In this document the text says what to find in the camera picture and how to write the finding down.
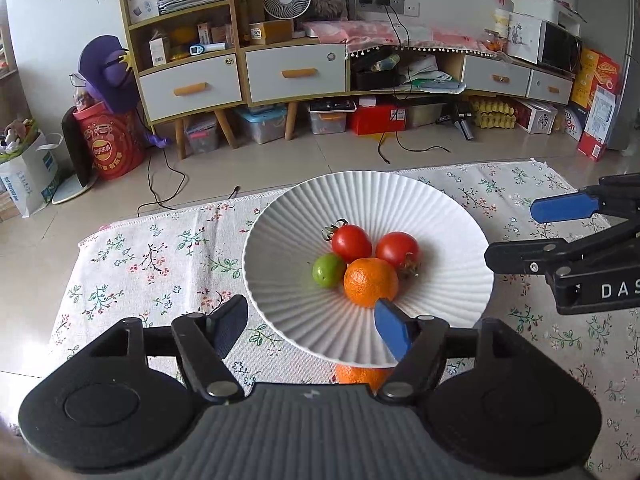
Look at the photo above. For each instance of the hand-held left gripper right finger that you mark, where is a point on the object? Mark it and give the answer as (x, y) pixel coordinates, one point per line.
(392, 327)

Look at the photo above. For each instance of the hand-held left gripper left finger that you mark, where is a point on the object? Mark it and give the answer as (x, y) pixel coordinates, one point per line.
(227, 322)

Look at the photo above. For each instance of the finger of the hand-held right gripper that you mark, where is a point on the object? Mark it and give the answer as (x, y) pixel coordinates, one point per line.
(562, 208)
(515, 256)

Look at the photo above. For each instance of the orange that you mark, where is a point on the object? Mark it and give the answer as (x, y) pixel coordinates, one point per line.
(360, 378)
(371, 281)

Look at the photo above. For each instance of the bright green lime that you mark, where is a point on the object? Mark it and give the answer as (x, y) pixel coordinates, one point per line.
(328, 270)

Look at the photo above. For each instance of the red tomato with stem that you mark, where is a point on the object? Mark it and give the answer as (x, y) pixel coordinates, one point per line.
(351, 243)

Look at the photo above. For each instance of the white ribbed plate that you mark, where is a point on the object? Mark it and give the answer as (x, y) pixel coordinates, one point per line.
(300, 220)

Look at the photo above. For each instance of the floral tablecloth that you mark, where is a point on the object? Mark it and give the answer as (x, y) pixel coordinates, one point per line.
(160, 270)

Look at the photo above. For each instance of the white red box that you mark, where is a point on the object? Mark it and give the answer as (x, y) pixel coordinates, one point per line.
(537, 117)

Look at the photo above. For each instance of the blue white box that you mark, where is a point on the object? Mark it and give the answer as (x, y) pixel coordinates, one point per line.
(600, 120)

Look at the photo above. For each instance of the stack of egg cartons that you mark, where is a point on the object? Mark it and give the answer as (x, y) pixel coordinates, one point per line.
(492, 112)

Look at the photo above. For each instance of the black tool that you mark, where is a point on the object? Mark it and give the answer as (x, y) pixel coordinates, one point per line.
(462, 122)

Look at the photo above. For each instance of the orange yellow box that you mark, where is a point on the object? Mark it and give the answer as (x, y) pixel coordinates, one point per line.
(595, 80)

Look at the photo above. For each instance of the low wooden cabinet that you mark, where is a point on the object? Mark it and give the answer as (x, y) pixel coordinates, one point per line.
(495, 75)

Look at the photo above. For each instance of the white microwave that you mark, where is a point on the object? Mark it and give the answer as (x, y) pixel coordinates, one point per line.
(545, 42)

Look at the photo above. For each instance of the clear storage box blue lid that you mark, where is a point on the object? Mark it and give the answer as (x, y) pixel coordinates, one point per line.
(260, 125)

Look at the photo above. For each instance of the red snack bucket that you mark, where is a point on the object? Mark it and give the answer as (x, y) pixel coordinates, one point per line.
(110, 145)

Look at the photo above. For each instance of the clear storage box white lid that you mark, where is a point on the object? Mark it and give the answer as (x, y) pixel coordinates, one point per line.
(330, 117)

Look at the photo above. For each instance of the black basket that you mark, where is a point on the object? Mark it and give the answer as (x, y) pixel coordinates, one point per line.
(375, 80)

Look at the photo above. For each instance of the white paper bag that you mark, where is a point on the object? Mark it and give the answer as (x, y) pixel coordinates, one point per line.
(27, 175)

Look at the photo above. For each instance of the wooden shelf cabinet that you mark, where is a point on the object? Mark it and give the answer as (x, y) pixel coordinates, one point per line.
(260, 75)

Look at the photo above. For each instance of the pink cloth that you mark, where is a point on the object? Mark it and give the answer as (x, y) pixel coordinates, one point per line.
(370, 32)

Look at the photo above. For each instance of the white thermometer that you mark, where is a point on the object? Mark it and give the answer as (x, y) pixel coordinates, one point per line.
(207, 49)

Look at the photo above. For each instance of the small cardboard box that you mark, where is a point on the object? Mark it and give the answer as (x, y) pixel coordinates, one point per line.
(272, 32)

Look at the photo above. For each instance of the wall power outlet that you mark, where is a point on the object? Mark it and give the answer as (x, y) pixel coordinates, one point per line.
(382, 2)

